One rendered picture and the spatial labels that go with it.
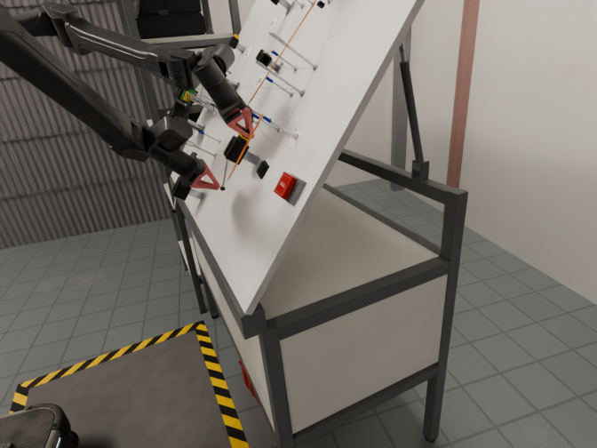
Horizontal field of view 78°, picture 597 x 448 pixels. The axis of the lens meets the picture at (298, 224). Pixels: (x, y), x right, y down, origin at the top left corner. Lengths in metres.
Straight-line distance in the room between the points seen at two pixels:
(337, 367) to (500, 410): 0.93
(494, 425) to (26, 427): 1.73
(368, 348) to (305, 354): 0.20
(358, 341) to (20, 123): 3.22
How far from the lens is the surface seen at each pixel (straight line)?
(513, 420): 1.82
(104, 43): 1.12
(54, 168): 3.72
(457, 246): 1.10
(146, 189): 3.64
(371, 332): 1.05
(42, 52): 0.77
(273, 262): 0.77
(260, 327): 0.85
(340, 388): 1.13
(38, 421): 1.77
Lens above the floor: 1.37
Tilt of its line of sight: 26 degrees down
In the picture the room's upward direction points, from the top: 5 degrees counter-clockwise
